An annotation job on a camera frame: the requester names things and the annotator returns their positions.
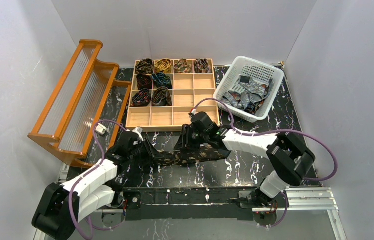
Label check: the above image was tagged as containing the black gold floral tie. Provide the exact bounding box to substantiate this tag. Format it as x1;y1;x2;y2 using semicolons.
151;145;231;166

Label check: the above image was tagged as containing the white plastic basket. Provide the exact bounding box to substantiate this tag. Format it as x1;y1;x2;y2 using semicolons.
213;56;284;123

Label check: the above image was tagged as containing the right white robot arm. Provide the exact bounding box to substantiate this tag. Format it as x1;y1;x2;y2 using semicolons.
174;112;315;207

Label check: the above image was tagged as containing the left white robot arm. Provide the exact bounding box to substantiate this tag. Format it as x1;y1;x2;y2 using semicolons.
31;150;132;240

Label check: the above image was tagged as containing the grey patterned ties pile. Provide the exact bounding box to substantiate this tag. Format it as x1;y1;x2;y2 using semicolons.
221;75;273;115

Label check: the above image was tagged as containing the small white connector plug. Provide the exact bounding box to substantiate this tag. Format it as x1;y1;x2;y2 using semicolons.
95;123;107;136

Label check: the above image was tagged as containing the wooden grid organizer tray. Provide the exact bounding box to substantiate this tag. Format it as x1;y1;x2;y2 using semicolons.
125;58;216;132

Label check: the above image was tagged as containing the rolled navy red tie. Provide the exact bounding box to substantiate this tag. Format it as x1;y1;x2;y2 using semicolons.
130;88;151;107

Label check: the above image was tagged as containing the rolled black grey tie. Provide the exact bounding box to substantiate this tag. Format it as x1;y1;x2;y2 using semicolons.
151;86;172;107

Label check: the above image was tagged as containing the orange wooden rack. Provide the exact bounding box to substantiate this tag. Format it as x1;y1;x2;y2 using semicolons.
28;39;131;169

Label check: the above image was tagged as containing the rolled dark red tie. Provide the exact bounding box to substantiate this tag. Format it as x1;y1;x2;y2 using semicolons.
136;74;152;90

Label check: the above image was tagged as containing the rolled teal patterned tie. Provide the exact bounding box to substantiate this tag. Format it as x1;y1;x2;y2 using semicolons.
151;71;172;90

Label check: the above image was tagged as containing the rolled dark striped tie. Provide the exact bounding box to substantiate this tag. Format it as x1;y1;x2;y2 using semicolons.
193;58;211;74

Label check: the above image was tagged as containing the rolled olive patterned tie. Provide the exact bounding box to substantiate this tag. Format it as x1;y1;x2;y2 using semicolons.
173;58;193;74

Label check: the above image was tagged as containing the rolled black gold tie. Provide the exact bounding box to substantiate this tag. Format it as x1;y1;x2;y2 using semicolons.
135;58;154;75

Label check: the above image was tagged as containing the rolled yellow tie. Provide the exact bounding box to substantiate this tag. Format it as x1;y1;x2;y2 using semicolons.
154;58;172;74

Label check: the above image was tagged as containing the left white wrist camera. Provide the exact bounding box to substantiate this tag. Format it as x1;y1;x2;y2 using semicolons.
131;126;144;145

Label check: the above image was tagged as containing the aluminium frame rail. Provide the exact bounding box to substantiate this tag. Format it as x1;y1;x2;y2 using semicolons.
32;165;347;240

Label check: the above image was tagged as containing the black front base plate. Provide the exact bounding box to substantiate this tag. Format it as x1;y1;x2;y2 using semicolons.
123;187;255;221

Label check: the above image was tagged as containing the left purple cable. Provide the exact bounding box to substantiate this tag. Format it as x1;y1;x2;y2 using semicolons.
68;119;128;240

